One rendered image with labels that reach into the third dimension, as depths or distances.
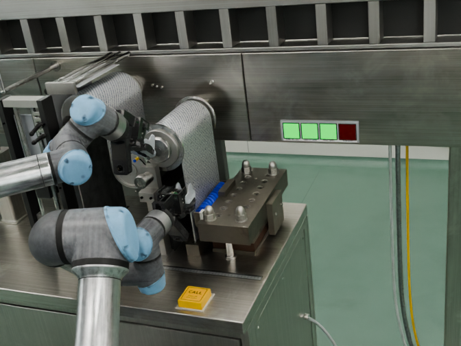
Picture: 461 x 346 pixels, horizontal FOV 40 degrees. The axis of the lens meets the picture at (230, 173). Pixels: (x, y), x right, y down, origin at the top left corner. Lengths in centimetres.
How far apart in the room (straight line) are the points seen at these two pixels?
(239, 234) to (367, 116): 53
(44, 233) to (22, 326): 84
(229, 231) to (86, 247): 64
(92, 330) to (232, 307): 54
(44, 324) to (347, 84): 118
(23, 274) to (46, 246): 75
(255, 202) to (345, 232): 189
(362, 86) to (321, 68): 13
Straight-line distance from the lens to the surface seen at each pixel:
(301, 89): 199
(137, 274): 170
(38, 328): 212
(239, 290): 179
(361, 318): 313
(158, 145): 183
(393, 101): 195
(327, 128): 201
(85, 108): 155
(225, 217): 188
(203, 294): 175
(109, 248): 130
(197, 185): 195
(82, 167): 144
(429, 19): 188
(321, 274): 343
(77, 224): 132
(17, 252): 223
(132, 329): 190
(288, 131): 204
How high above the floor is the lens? 192
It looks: 24 degrees down
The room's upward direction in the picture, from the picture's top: 7 degrees counter-clockwise
